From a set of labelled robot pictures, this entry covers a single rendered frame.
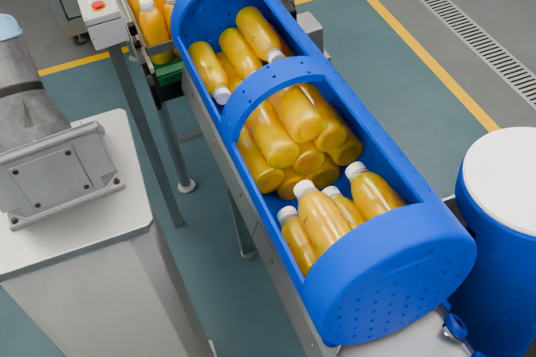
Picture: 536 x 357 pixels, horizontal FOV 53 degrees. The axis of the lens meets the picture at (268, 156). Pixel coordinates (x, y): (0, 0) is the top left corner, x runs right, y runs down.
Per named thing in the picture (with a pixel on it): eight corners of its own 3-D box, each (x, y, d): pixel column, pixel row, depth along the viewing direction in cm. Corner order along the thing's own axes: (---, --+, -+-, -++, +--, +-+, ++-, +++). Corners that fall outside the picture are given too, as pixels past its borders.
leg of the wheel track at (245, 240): (243, 261, 218) (218, 158, 172) (238, 250, 222) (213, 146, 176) (257, 256, 219) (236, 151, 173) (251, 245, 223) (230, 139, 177)
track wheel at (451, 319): (454, 339, 91) (463, 331, 91) (439, 315, 94) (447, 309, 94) (464, 341, 95) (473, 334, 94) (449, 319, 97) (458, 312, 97)
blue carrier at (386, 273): (318, 366, 92) (319, 283, 72) (180, 76, 149) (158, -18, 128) (459, 304, 98) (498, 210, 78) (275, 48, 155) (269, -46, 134)
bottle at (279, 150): (307, 154, 107) (271, 98, 119) (291, 137, 101) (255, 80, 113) (278, 175, 108) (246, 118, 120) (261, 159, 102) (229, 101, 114)
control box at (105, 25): (96, 51, 153) (83, 20, 145) (84, 16, 166) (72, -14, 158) (130, 41, 155) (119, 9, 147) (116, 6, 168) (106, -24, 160)
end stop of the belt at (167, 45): (150, 56, 157) (147, 48, 155) (149, 55, 158) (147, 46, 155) (277, 17, 165) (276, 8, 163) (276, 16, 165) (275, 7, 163)
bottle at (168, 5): (172, 47, 168) (158, -6, 154) (194, 41, 169) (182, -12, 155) (175, 60, 163) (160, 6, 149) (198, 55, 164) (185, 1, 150)
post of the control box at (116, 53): (175, 228, 232) (101, 33, 159) (172, 221, 235) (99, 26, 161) (184, 224, 233) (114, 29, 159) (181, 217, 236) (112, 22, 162)
